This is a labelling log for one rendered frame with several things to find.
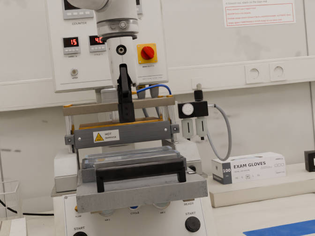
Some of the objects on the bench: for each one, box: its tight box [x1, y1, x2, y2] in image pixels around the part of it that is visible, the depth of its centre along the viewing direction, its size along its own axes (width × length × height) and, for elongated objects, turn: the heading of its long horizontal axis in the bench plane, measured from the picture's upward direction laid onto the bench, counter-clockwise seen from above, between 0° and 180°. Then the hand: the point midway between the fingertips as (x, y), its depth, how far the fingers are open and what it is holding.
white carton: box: [211, 152, 286, 185], centre depth 169 cm, size 12×23×7 cm
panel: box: [62, 194, 209, 236], centre depth 101 cm, size 2×30×19 cm
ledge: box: [206, 162, 315, 208], centre depth 173 cm, size 30×84×4 cm
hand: (126, 113), depth 98 cm, fingers closed
